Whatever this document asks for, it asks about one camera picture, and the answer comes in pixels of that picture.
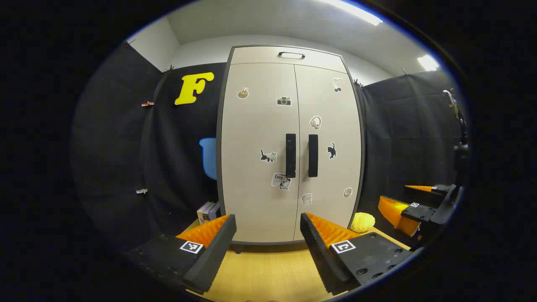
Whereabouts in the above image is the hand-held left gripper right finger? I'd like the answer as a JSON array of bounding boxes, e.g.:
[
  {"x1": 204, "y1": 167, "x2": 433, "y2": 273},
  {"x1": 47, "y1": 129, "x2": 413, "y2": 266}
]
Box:
[{"x1": 300, "y1": 212, "x2": 414, "y2": 296}]

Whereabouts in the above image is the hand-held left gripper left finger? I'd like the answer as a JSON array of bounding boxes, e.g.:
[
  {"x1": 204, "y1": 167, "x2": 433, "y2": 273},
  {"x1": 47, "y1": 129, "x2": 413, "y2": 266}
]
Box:
[{"x1": 125, "y1": 214, "x2": 237, "y2": 295}]

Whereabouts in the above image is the beige cabinet door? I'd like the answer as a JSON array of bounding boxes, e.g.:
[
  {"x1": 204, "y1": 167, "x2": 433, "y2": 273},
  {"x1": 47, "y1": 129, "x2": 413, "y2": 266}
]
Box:
[
  {"x1": 221, "y1": 63, "x2": 300, "y2": 243},
  {"x1": 294, "y1": 64, "x2": 362, "y2": 242}
]

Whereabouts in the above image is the grey double-door shoe cabinet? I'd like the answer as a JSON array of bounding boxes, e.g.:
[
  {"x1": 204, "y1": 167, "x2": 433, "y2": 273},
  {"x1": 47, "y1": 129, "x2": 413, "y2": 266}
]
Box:
[{"x1": 216, "y1": 45, "x2": 365, "y2": 254}]

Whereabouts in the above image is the yellow ribbed round object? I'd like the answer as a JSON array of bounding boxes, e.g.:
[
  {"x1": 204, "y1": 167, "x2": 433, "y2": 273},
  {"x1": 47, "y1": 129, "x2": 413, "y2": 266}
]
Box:
[{"x1": 350, "y1": 212, "x2": 376, "y2": 234}]

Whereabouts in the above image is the black backdrop cloth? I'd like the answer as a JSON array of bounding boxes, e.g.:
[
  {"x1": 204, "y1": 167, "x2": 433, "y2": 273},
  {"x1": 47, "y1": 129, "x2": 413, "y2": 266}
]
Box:
[
  {"x1": 70, "y1": 40, "x2": 227, "y2": 256},
  {"x1": 356, "y1": 70, "x2": 464, "y2": 248}
]

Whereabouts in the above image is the small ceiling light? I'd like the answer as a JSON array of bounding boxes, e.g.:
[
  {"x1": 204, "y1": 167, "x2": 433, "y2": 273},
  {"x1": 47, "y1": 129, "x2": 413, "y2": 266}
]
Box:
[{"x1": 417, "y1": 55, "x2": 440, "y2": 72}]

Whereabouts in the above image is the long ceiling light strip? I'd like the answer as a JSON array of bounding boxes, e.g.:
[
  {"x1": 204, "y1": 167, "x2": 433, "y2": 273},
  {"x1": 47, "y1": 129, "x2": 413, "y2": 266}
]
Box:
[{"x1": 323, "y1": 0, "x2": 383, "y2": 26}]

